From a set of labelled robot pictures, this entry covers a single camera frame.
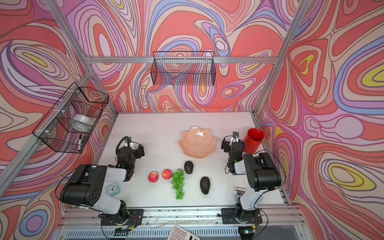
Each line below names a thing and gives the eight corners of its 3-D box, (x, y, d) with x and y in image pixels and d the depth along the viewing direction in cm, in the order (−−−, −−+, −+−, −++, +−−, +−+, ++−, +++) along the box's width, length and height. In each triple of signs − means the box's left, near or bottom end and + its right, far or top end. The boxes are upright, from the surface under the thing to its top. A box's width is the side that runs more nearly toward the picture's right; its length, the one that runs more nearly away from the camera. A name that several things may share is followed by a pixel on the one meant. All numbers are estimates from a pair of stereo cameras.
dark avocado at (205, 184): (200, 194, 82) (200, 192, 79) (200, 179, 87) (200, 176, 84) (210, 194, 82) (211, 192, 79) (209, 179, 87) (210, 176, 84)
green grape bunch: (170, 199, 80) (169, 196, 76) (173, 172, 90) (172, 168, 86) (183, 199, 80) (183, 196, 76) (184, 172, 90) (184, 168, 86)
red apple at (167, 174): (162, 179, 86) (161, 177, 84) (163, 171, 89) (162, 169, 87) (171, 179, 86) (171, 177, 84) (172, 171, 89) (172, 169, 87)
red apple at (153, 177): (148, 182, 86) (147, 179, 82) (150, 174, 89) (148, 171, 86) (157, 182, 86) (156, 179, 82) (158, 174, 89) (157, 171, 86)
